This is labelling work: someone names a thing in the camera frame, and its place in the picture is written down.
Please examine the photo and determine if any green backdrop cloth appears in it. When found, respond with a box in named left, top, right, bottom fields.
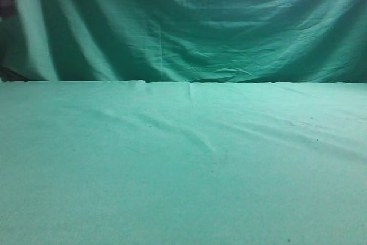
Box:
left=1, top=0, right=366, bottom=83

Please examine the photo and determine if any green table cloth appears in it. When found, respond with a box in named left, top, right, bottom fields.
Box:
left=1, top=81, right=366, bottom=244

